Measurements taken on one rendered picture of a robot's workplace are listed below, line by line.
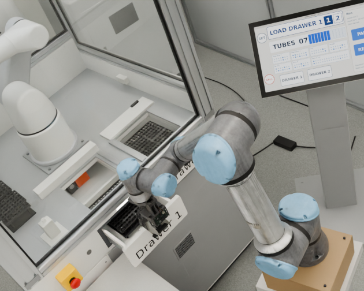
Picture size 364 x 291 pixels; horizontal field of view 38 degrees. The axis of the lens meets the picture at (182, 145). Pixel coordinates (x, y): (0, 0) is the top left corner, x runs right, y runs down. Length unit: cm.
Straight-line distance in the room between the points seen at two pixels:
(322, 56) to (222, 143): 102
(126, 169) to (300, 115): 203
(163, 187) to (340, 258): 60
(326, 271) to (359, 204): 122
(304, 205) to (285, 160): 165
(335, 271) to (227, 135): 66
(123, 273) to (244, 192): 83
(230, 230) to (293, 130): 103
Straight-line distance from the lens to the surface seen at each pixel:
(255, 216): 141
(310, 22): 220
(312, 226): 160
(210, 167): 128
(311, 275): 173
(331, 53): 219
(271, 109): 360
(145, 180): 162
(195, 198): 231
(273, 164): 324
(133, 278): 202
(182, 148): 159
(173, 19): 191
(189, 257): 247
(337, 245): 178
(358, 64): 219
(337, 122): 247
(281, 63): 218
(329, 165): 266
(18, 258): 186
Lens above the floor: 234
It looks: 41 degrees down
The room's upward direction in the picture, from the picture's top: 23 degrees counter-clockwise
